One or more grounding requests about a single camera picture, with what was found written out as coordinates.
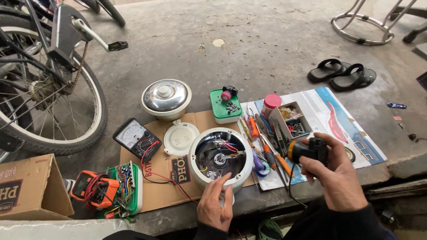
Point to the white box with green lid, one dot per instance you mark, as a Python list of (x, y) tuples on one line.
[(220, 110)]

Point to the white jar with red lid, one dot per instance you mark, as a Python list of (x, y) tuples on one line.
[(269, 105)]

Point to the white rice cooker base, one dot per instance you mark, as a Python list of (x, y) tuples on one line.
[(206, 176)]

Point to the small red and black headlamp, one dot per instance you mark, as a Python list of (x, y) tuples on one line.
[(227, 93)]

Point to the black analog multimeter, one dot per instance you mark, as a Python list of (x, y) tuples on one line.
[(133, 135)]

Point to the orange and black screwdriver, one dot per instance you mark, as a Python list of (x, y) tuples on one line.
[(268, 156)]

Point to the black tape roll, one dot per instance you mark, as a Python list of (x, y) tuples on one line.
[(351, 155)]

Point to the metal stool frame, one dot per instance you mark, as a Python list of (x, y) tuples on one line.
[(362, 40)]

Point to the pile of small black parts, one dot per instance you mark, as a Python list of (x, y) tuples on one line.
[(232, 107)]

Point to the flat brown cardboard sheet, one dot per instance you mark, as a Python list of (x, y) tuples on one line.
[(156, 193)]

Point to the black bicycle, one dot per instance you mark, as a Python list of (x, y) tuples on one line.
[(63, 33)]

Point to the dark furniture leg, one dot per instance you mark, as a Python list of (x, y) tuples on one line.
[(413, 31)]

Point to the brown cardboard box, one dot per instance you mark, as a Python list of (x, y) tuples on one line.
[(30, 190)]

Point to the red test lead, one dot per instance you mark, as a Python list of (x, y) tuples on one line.
[(156, 175)]

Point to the orange and black headlamp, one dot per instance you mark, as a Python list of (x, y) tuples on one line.
[(302, 150)]

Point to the person's right hand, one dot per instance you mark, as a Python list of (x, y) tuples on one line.
[(343, 180)]

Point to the black sandal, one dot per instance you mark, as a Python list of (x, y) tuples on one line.
[(325, 70), (353, 78)]

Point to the small carton of spare parts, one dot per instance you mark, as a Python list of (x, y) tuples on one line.
[(278, 121)]

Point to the orange digital multimeter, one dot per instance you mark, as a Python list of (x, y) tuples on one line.
[(83, 186)]

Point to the person's left hand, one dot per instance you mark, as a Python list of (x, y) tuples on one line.
[(213, 208)]

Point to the small blue tool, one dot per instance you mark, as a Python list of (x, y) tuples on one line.
[(396, 105)]

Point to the printed blue and white sheet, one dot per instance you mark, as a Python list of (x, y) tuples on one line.
[(347, 116)]

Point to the white round inner lid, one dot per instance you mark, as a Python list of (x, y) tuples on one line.
[(181, 137)]

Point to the green tray with circuit board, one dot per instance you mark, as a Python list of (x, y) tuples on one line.
[(128, 180)]

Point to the person's green shoe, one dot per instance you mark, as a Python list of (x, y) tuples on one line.
[(269, 230)]

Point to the white pot with steel lid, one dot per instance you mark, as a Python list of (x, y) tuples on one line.
[(165, 96)]

